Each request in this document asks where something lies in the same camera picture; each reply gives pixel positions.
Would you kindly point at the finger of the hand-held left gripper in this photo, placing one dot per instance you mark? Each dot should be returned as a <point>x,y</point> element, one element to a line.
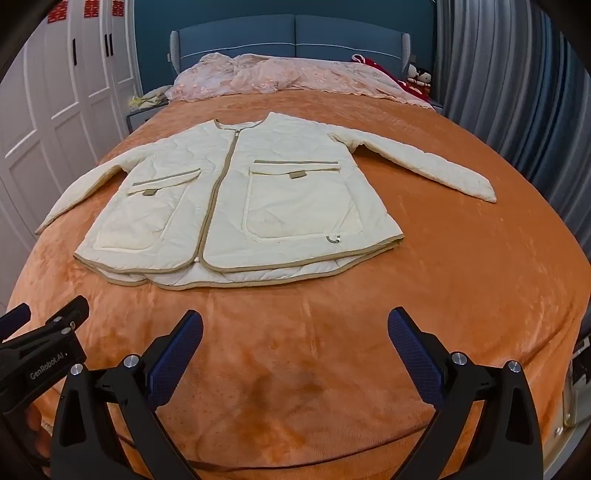
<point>69,316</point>
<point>14,317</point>

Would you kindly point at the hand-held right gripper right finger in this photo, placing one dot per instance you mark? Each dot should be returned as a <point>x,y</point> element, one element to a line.
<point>413,355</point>

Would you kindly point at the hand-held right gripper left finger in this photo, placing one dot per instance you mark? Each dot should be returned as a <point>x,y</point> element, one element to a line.
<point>178,355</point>

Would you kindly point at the cream white quilted blanket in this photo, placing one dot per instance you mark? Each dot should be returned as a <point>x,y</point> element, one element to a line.
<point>277,203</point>

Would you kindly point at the person's left hand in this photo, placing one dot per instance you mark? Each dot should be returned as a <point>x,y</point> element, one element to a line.
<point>38,436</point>

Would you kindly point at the orange fleece blanket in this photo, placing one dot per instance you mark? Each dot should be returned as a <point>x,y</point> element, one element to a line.
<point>300,360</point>

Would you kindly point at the grey nightstand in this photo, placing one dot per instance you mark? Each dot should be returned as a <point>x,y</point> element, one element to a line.
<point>138,120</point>

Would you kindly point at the white wardrobe doors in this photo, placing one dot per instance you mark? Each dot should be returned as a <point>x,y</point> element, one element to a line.
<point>55,92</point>

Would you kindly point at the pale cloth pile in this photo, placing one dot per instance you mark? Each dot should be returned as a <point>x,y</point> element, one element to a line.
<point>147,98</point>

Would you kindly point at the red cloth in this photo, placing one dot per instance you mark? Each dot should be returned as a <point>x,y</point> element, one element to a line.
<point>418,90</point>

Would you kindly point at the grey curtain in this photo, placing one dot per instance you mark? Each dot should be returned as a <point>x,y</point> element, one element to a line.
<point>508,92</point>

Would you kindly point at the plush doll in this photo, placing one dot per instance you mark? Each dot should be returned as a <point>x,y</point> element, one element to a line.
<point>419,74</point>

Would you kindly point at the pink floral quilt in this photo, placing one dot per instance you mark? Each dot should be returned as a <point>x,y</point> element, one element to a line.
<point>286,74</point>

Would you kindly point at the red paper decoration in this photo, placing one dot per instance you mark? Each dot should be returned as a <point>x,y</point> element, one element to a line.
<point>56,11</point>
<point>91,8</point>
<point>118,7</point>

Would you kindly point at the blue padded headboard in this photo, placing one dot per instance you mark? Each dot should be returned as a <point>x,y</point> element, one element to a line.
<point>258,37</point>

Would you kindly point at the beige bed frame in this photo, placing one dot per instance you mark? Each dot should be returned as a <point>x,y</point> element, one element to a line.
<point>570,415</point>

